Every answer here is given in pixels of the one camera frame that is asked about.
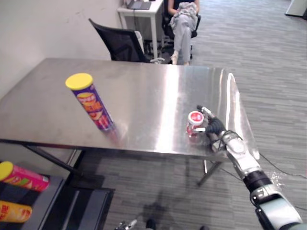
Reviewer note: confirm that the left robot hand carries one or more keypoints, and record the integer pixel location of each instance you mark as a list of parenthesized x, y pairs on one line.
[(126, 225)]

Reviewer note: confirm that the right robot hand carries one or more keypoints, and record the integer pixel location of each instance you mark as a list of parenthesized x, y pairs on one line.
[(214, 124)]

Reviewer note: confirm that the red gum jar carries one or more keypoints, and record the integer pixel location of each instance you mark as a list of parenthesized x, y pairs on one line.
[(194, 123)]

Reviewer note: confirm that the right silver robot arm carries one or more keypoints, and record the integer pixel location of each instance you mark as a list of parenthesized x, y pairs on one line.
[(254, 172)]

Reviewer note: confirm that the dark metal shelf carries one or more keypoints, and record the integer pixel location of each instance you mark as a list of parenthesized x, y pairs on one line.
[(60, 203)]

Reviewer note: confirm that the orange chips can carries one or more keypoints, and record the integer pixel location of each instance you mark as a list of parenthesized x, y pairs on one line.
[(14, 212)]

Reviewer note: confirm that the pink chips can yellow lid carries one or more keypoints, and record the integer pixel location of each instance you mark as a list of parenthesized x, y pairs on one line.
[(22, 176)]

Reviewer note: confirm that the purple chips can yellow lid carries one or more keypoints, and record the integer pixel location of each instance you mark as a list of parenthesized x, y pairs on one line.
[(92, 103)]

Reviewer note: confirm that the stainless steel table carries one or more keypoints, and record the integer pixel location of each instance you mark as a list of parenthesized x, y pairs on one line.
[(120, 105)]

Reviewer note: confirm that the black rolling office chair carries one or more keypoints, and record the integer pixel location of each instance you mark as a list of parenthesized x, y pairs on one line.
[(195, 24)]

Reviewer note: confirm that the person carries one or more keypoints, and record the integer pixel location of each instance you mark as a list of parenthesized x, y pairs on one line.
[(183, 26)]

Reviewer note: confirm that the black mesh office chair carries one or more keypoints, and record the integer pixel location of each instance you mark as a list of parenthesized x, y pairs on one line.
[(122, 43)]

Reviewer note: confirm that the white desk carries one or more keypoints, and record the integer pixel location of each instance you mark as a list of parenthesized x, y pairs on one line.
[(141, 14)]

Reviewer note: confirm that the laptop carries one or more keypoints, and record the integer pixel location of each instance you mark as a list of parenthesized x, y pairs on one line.
[(140, 4)]

